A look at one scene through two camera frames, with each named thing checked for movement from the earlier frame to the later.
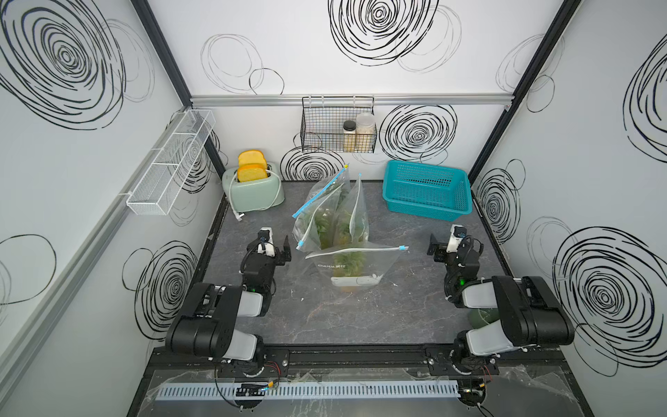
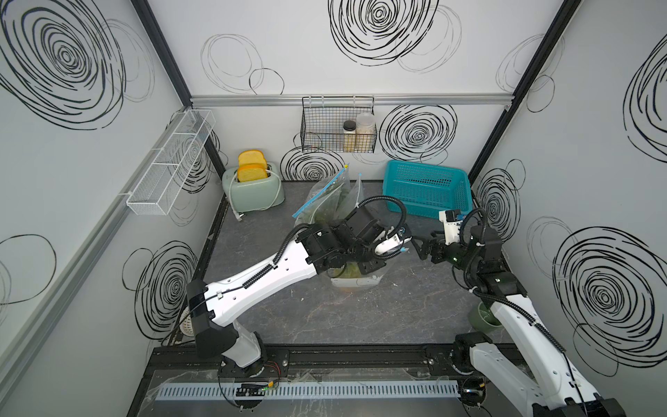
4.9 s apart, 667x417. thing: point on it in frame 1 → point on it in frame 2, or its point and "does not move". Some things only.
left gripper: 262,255 → 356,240
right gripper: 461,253 does not move
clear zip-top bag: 359,269 does not move
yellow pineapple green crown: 349,264 does not move
